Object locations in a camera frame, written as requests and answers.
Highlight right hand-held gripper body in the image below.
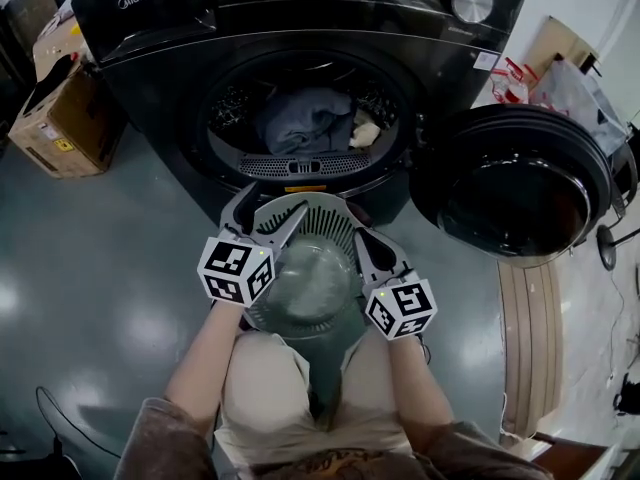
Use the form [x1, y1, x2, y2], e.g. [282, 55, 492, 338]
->
[359, 265, 440, 343]

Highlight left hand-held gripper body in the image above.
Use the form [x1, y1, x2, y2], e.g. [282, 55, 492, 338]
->
[196, 222, 287, 309]

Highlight pale green laundry basket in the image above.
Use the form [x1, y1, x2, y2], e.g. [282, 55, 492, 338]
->
[238, 191, 375, 422]

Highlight dark blue garment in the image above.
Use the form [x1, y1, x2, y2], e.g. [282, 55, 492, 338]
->
[257, 86, 357, 157]

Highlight cream clothes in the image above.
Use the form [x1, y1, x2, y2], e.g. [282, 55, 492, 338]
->
[348, 107, 385, 150]

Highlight black washing machine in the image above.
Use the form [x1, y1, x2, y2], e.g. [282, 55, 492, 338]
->
[70, 0, 530, 229]

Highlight person's right forearm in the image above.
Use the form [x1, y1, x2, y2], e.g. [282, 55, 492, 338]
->
[387, 335, 457, 429]

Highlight person's left forearm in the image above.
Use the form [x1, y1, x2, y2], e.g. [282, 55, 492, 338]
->
[163, 300, 242, 422]

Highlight person's beige trousers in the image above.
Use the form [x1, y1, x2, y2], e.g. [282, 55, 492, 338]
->
[213, 330, 417, 469]

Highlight wooden slatted board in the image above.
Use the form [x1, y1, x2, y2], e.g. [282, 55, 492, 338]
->
[497, 260, 566, 439]

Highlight round black glass door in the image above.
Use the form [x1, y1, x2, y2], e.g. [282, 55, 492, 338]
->
[408, 103, 614, 269]

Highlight large brown cardboard box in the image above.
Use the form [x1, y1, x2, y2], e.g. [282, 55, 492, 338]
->
[7, 10, 127, 180]

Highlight person's brown printed shirt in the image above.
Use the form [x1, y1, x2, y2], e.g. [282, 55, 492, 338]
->
[113, 396, 554, 480]

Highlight black floor fan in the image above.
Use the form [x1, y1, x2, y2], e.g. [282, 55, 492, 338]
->
[595, 202, 640, 272]

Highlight white side table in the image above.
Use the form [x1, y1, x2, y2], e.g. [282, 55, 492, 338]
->
[499, 430, 626, 480]

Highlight clear plastic bag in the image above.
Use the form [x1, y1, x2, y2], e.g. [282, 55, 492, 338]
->
[529, 57, 632, 155]

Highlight black equipment bundle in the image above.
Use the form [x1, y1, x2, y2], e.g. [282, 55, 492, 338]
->
[612, 372, 640, 417]

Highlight black round chair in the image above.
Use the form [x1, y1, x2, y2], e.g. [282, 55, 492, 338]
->
[607, 127, 640, 217]

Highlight flat cardboard sheet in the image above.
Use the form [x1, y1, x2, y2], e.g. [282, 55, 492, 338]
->
[532, 15, 602, 72]

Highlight white bags with red handles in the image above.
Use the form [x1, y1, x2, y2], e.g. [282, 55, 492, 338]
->
[489, 56, 540, 105]

